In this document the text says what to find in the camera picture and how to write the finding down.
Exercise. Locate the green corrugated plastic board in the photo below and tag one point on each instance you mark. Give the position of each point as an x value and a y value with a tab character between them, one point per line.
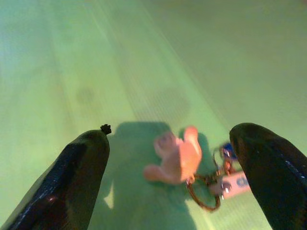
153	60

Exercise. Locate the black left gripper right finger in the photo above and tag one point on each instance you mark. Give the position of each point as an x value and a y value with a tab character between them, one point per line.
275	179

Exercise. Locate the keyring with pink figure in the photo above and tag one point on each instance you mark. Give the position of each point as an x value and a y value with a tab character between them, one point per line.
177	163

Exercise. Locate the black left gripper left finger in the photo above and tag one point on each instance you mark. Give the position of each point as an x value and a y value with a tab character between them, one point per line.
60	187

